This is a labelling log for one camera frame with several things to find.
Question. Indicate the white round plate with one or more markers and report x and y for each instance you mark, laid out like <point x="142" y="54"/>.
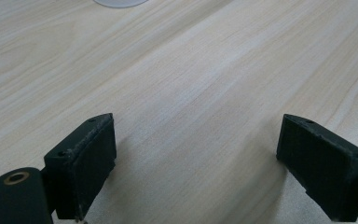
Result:
<point x="119" y="2"/>

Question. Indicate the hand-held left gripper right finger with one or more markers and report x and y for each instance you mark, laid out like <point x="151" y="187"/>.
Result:
<point x="323" y="168"/>

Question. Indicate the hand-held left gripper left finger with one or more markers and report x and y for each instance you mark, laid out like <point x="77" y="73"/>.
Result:
<point x="80" y="168"/>

